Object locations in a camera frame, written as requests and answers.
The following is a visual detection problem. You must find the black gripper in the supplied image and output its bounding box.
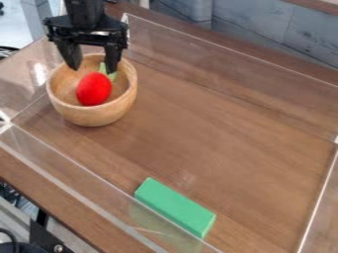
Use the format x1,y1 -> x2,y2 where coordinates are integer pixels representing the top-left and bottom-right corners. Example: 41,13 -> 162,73
43,0 -> 128,74

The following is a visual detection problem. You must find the red fruit with green leaf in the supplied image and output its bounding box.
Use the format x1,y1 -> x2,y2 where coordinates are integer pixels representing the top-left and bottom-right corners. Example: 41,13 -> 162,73
75,63 -> 118,106

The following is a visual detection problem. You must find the green rectangular block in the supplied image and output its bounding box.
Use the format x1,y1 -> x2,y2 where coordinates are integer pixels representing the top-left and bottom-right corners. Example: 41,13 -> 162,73
135,177 -> 216,238

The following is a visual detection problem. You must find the black clamp under table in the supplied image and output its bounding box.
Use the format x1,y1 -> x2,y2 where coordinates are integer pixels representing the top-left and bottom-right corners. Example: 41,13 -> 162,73
29,211 -> 75,253

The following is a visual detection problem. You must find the clear acrylic corner bracket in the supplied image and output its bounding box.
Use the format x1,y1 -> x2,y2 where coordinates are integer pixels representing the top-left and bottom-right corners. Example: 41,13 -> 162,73
120,13 -> 130,30

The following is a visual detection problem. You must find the black cable lower left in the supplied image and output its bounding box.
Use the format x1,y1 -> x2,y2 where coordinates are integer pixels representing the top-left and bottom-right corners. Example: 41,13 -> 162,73
0,227 -> 19,253

